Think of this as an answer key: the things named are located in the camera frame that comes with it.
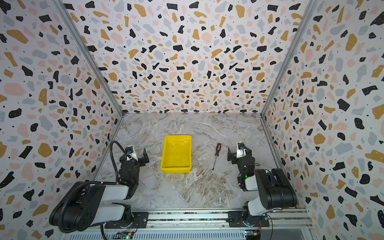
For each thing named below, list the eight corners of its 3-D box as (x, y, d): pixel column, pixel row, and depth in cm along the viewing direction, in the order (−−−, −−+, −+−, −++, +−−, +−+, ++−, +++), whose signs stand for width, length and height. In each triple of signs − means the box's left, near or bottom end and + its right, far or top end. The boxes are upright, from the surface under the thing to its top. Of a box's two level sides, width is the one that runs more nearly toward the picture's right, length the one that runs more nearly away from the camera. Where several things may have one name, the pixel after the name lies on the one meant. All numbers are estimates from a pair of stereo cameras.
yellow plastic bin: (160, 173, 92) (158, 168, 86) (166, 140, 108) (164, 134, 102) (191, 173, 92) (190, 168, 87) (193, 140, 108) (192, 134, 103)
